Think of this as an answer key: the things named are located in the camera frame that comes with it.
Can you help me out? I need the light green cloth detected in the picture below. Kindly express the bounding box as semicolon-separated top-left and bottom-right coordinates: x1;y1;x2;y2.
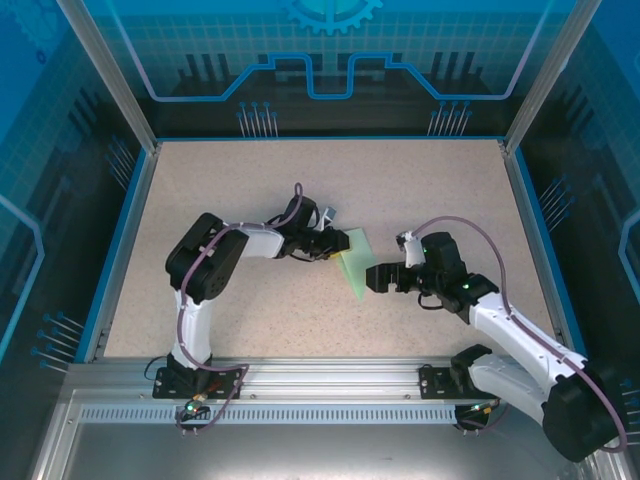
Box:
333;227;379;302

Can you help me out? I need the steel sheet panel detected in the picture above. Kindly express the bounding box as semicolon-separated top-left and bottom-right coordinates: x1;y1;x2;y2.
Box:
29;389;626;480

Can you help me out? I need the brass connector with green light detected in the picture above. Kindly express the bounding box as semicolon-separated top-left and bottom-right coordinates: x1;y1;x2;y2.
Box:
182;391;210;421
467;397;503;419

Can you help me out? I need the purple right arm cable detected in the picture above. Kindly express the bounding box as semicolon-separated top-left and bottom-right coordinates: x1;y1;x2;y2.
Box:
412;215;629;454

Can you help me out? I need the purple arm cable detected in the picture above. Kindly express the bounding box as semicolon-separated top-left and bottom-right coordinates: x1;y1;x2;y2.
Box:
174;182;305;437
412;215;629;454

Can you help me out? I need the aluminium side rail blue edge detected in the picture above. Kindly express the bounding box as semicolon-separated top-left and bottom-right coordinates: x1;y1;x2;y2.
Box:
82;142;162;364
498;141;590;364

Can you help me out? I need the aluminium cross rail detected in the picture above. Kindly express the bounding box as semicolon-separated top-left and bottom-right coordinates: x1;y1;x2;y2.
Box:
64;356;601;402

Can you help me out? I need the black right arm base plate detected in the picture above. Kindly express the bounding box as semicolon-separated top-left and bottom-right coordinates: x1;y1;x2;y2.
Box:
418;364;503;400

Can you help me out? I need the slotted grey cable duct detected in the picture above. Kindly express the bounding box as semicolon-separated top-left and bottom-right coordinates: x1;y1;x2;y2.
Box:
79;405;461;425

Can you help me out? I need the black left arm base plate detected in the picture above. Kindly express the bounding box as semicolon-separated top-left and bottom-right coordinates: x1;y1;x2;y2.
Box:
152;366;246;400

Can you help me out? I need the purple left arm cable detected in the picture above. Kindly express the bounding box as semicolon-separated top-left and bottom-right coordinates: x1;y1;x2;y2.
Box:
174;182;305;437

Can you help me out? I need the thin black base wire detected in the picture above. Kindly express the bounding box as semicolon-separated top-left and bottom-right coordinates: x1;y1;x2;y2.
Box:
144;354;169;382

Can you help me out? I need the aluminium frame post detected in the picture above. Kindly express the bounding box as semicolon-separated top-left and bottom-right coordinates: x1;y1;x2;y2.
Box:
54;0;162;153
501;0;605;153

